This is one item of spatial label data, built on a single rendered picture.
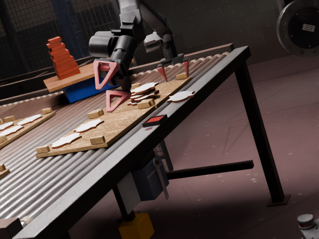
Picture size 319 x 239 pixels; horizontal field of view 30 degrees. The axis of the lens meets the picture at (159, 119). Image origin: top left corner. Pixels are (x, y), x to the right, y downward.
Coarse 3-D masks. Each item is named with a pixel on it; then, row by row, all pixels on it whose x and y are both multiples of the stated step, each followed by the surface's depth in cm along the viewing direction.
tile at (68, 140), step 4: (68, 136) 243; (72, 136) 241; (76, 136) 238; (80, 136) 237; (60, 140) 240; (64, 140) 238; (68, 140) 236; (72, 140) 235; (52, 144) 239; (56, 144) 236; (60, 144) 234; (64, 144) 234; (68, 144) 233
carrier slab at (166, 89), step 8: (176, 80) 290; (184, 80) 284; (160, 88) 283; (168, 88) 278; (176, 88) 272; (160, 96) 266; (168, 96) 263; (112, 104) 283; (160, 104) 256; (104, 112) 271; (112, 112) 265
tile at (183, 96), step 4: (180, 92) 264; (184, 92) 262; (188, 92) 260; (192, 92) 259; (172, 96) 261; (176, 96) 259; (180, 96) 257; (184, 96) 255; (188, 96) 255; (192, 96) 254; (168, 100) 257; (172, 100) 255; (176, 100) 253; (180, 100) 252; (184, 100) 252
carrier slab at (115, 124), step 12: (144, 108) 253; (108, 120) 252; (120, 120) 245; (132, 120) 238; (72, 132) 252; (84, 132) 245; (96, 132) 238; (108, 132) 232; (120, 132) 226; (72, 144) 232; (84, 144) 226; (96, 144) 220; (108, 144) 218; (36, 156) 235
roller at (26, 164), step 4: (156, 72) 341; (152, 76) 334; (144, 80) 328; (148, 80) 329; (28, 160) 236; (32, 160) 236; (24, 164) 233; (28, 164) 233; (20, 168) 229; (24, 168) 230; (12, 172) 226; (16, 172) 227; (8, 176) 223; (12, 176) 224; (0, 180) 220; (4, 180) 221; (0, 184) 218
